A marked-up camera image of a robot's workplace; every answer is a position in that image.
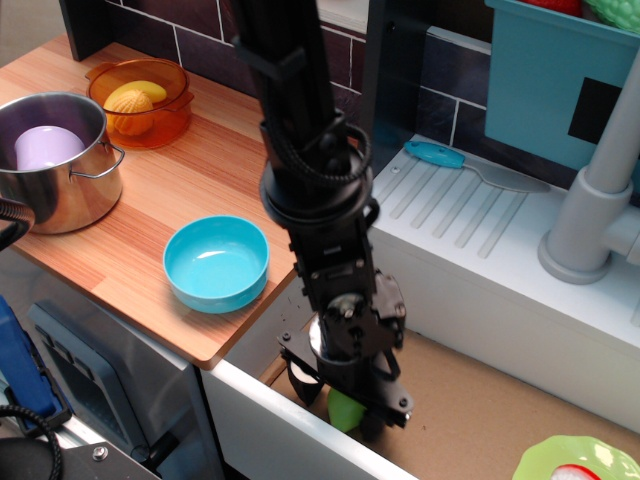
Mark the stainless steel pot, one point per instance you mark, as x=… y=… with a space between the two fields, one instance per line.
x=71 y=195

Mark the green toy pear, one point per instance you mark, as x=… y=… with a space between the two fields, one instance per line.
x=345 y=413

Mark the black gooseneck tube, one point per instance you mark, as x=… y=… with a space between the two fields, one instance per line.
x=20 y=219

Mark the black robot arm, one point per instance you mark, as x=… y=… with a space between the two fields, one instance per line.
x=317 y=185

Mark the green plastic plate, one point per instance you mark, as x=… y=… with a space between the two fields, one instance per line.
x=606 y=461

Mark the red white toy food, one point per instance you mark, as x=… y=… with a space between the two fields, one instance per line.
x=573 y=472

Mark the lilac plastic cup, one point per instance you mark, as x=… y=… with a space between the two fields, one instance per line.
x=46 y=146

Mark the toy oven door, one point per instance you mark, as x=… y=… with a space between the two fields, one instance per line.
x=136 y=395

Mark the black metal base plate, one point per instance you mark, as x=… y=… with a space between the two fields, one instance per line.
x=29 y=458

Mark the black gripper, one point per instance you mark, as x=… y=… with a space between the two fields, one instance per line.
x=371 y=381

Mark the teal storage box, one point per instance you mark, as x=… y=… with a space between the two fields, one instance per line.
x=553 y=81

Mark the white toy sink unit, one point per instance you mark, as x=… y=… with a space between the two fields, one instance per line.
x=499 y=355

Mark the green textured toy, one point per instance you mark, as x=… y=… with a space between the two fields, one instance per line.
x=622 y=14

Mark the yellow toy banana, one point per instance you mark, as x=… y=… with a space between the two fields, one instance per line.
x=154 y=91

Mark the blue handled toy knife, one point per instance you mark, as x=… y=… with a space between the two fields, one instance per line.
x=495 y=176

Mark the orange toy corn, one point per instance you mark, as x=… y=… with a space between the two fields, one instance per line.
x=128 y=115

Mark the blue clamp object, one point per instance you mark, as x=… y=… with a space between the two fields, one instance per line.
x=30 y=383

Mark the blue plastic bowl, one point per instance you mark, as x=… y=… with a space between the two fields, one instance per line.
x=218 y=264

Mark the orange transparent bowl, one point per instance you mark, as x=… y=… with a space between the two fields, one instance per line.
x=171 y=117

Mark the grey toy faucet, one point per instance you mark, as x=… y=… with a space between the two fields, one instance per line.
x=595 y=219

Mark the red toy item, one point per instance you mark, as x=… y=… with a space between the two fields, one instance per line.
x=567 y=7

